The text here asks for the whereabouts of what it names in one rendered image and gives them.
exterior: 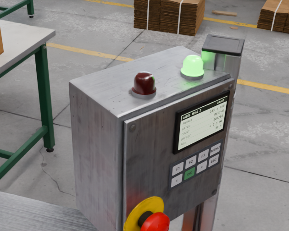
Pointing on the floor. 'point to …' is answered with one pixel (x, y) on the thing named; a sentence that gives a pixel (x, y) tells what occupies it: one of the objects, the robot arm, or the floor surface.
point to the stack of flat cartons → (169, 15)
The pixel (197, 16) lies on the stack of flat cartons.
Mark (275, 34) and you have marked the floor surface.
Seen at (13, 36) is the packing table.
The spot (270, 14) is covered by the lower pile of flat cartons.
